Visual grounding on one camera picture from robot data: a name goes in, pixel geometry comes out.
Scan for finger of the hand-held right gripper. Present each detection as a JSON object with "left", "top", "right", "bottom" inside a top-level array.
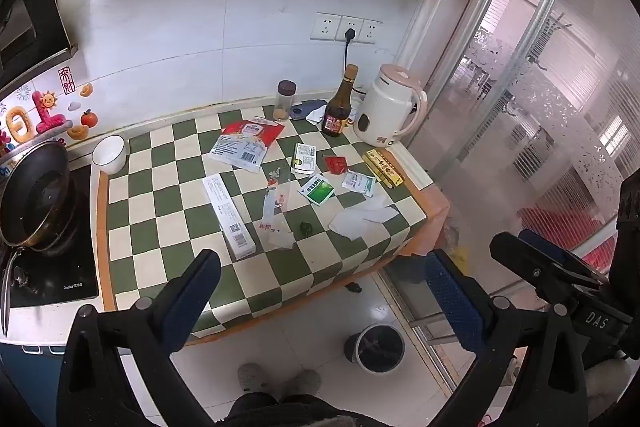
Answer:
[
  {"left": 517, "top": 229, "right": 610, "bottom": 282},
  {"left": 489, "top": 232, "right": 603, "bottom": 295}
]

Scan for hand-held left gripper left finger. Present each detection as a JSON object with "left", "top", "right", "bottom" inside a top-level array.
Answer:
[{"left": 57, "top": 248, "right": 222, "bottom": 427}]

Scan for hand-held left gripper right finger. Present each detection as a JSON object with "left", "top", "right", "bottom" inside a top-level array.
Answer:
[{"left": 425, "top": 248, "right": 588, "bottom": 427}]

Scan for dark round trash bin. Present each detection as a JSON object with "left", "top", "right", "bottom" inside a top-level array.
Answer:
[{"left": 343, "top": 323, "right": 405, "bottom": 374}]

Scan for yellow packet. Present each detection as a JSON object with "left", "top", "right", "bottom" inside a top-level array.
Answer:
[{"left": 362, "top": 148, "right": 405, "bottom": 189}]

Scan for red sauce packet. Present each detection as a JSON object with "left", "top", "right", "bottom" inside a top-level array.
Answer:
[{"left": 324, "top": 154, "right": 349, "bottom": 176}]

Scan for person's right forearm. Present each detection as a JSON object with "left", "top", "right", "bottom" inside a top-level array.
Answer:
[{"left": 582, "top": 357, "right": 633, "bottom": 427}]

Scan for orange table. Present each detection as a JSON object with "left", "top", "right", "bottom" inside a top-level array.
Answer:
[{"left": 96, "top": 142, "right": 452, "bottom": 348}]

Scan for long white box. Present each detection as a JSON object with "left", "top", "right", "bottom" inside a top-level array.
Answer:
[{"left": 202, "top": 174, "right": 257, "bottom": 261}]

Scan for person's left grey slipper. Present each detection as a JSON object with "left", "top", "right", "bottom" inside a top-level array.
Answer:
[{"left": 237, "top": 362, "right": 274, "bottom": 396}]

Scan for person's grey slipper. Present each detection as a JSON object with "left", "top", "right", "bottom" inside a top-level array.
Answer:
[
  {"left": 284, "top": 369, "right": 322, "bottom": 399},
  {"left": 237, "top": 362, "right": 274, "bottom": 396}
]

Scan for clear plastic wrapper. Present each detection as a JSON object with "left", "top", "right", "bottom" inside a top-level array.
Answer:
[
  {"left": 262, "top": 167, "right": 291, "bottom": 228},
  {"left": 259, "top": 219, "right": 297, "bottom": 251}
]

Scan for white crumpled tissue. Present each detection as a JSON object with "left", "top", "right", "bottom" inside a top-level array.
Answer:
[{"left": 328, "top": 195, "right": 400, "bottom": 241}]

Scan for black induction cooktop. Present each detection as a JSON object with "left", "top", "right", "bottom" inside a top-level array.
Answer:
[{"left": 0, "top": 164, "right": 101, "bottom": 309}]

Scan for person's right grey slipper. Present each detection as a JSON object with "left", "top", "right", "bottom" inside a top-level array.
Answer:
[{"left": 284, "top": 369, "right": 322, "bottom": 399}]

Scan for frosted glass sliding door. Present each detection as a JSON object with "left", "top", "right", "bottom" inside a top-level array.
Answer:
[{"left": 420, "top": 0, "right": 640, "bottom": 403}]

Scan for white sachet green edge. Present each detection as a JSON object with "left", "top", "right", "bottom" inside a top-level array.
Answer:
[{"left": 342, "top": 170, "right": 376, "bottom": 198}]

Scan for person's dark clothing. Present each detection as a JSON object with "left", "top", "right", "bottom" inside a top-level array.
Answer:
[{"left": 214, "top": 393, "right": 396, "bottom": 427}]

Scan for white bowl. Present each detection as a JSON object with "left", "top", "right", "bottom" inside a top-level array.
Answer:
[{"left": 92, "top": 135, "right": 131, "bottom": 174}]

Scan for red white sugar bag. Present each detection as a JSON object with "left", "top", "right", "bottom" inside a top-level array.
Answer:
[{"left": 208, "top": 119, "right": 285, "bottom": 170}]

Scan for white green paper box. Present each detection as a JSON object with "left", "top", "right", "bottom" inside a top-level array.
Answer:
[{"left": 291, "top": 142, "right": 318, "bottom": 173}]

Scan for blue base cabinet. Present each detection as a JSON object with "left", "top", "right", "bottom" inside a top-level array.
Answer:
[{"left": 0, "top": 341, "right": 68, "bottom": 427}]

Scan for dark frying pan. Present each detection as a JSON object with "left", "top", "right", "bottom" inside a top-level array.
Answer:
[{"left": 0, "top": 140, "right": 82, "bottom": 338}]

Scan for white electric kettle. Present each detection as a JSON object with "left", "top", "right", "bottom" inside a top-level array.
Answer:
[{"left": 353, "top": 63, "right": 429, "bottom": 148}]

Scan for blue smartphone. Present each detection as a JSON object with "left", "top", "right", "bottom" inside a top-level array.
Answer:
[{"left": 290, "top": 99, "right": 328, "bottom": 121}]

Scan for brown sauce bottle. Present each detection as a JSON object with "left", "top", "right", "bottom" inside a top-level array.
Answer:
[{"left": 321, "top": 64, "right": 360, "bottom": 138}]

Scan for clear jar brown lid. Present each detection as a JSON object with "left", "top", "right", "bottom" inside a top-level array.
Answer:
[{"left": 273, "top": 80, "right": 297, "bottom": 120}]

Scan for black range hood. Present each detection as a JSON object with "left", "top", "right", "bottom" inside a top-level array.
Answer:
[{"left": 0, "top": 0, "right": 79, "bottom": 80}]

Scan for colourful wall stickers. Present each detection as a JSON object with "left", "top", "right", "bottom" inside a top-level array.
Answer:
[{"left": 0, "top": 67, "right": 101, "bottom": 158}]

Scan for white wall socket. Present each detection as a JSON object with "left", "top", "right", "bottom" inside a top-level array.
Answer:
[
  {"left": 334, "top": 14, "right": 364, "bottom": 44},
  {"left": 359, "top": 19, "right": 384, "bottom": 47},
  {"left": 309, "top": 12, "right": 344, "bottom": 42}
]

